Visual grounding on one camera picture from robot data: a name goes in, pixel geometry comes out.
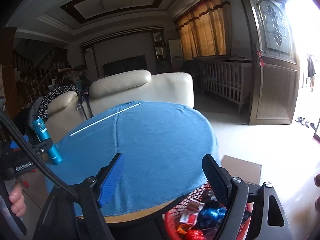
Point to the red and white packet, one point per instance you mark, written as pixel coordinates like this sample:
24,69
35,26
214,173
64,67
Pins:
189,217

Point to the beige leather sofa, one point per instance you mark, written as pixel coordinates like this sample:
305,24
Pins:
66,112

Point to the blue tablecloth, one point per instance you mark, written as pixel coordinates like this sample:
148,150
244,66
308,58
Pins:
162,143

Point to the black television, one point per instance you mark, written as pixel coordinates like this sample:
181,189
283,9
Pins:
125,65

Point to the teal metal cylinder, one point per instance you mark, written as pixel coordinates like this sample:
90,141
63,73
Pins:
41,131

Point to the person's left hand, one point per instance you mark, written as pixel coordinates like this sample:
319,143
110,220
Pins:
16,198

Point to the red mesh trash basket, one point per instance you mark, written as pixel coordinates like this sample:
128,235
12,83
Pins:
194,201

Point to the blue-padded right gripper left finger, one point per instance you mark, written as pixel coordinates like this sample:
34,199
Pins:
108,178

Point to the crumpled blue foil wrapper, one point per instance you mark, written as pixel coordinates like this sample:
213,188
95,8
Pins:
210,217

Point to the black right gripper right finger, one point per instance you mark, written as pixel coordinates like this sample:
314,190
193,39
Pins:
218,180

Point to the red plastic bag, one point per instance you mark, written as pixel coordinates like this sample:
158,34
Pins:
194,235

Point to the brown wooden door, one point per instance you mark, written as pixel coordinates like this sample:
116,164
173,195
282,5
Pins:
275,63

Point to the wooden baby crib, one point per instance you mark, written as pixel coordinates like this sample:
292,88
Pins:
229,79

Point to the cardboard box on floor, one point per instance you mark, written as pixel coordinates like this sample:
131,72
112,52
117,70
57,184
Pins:
246,170

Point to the white refrigerator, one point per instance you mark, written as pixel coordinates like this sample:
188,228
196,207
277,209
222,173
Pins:
176,54

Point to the yellow curtains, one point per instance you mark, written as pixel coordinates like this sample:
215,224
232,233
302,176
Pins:
205,29

